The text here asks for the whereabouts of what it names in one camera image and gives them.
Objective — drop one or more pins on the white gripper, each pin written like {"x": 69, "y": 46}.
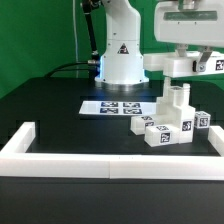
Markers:
{"x": 202, "y": 24}

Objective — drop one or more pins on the white chair back frame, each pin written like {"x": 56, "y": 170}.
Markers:
{"x": 174, "y": 66}

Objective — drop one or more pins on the white chair seat part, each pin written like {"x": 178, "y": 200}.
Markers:
{"x": 174, "y": 107}

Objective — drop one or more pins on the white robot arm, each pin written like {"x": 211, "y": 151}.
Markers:
{"x": 122, "y": 62}

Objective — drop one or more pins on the white tagged cube right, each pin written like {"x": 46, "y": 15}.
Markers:
{"x": 202, "y": 120}

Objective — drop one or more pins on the white marker sheet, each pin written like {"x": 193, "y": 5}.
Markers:
{"x": 117, "y": 108}

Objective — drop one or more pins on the white U-shaped fence frame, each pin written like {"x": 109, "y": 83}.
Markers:
{"x": 16, "y": 161}

